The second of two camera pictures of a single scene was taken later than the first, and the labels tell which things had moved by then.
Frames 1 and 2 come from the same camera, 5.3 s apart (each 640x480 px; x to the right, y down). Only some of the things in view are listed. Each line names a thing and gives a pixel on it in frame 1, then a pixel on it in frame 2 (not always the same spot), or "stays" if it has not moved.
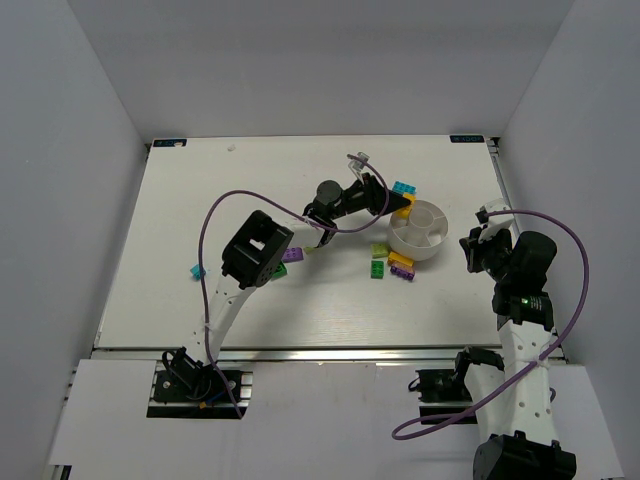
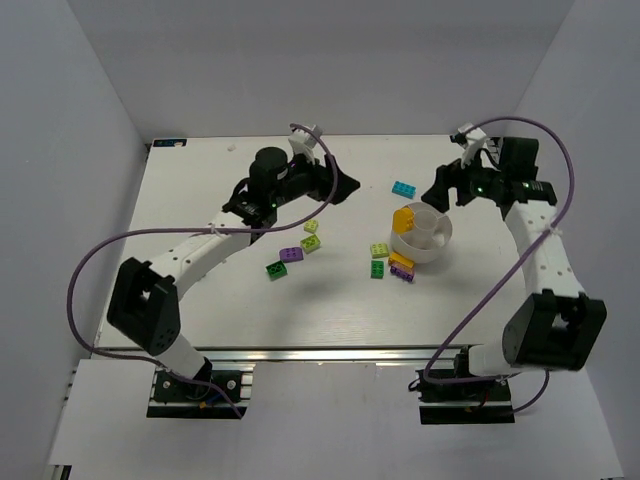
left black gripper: [368, 192] → [326, 176]
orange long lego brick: [395, 259] stays
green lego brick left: [281, 271] stays
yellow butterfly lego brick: [405, 212] → [403, 219]
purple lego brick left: [292, 255] stays
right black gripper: [476, 251] → [458, 181]
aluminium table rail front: [314, 355] stays
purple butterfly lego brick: [403, 272] stays
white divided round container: [422, 232] stays
